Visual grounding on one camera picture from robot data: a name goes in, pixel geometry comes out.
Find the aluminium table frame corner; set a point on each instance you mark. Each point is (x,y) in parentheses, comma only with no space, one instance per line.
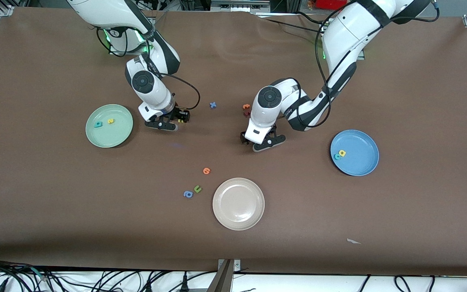
(6,11)

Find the black plug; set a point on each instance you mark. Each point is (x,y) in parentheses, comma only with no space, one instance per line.
(184,284)
(148,286)

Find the grey device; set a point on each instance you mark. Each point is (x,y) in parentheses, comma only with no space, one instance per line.
(237,6)

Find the blue plate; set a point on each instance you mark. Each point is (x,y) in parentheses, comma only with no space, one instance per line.
(359,162)

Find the green plate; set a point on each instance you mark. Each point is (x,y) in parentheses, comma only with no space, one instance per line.
(109,134)

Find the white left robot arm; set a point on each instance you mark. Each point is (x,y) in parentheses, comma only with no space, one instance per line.
(270,97)

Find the grey aluminium beam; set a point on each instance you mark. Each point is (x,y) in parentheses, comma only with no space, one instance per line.
(222,282)

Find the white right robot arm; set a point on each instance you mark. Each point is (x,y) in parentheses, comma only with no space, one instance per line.
(143,81)

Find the red box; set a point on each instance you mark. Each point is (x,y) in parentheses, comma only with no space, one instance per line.
(326,4)

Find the silver table bracket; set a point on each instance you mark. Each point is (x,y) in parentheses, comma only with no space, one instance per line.
(236,265)

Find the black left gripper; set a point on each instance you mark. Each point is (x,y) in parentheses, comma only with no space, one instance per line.
(247,141)

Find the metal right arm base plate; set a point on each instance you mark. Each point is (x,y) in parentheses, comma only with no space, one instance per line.
(114,52)

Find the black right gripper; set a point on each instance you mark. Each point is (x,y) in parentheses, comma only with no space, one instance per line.
(178,114)

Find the blue foam letter a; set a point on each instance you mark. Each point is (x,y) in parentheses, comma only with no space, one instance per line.
(185,195)

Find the white paper scrap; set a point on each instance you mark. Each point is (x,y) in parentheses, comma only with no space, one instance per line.
(353,241)

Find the beige plate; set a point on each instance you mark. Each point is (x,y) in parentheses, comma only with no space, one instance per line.
(238,204)

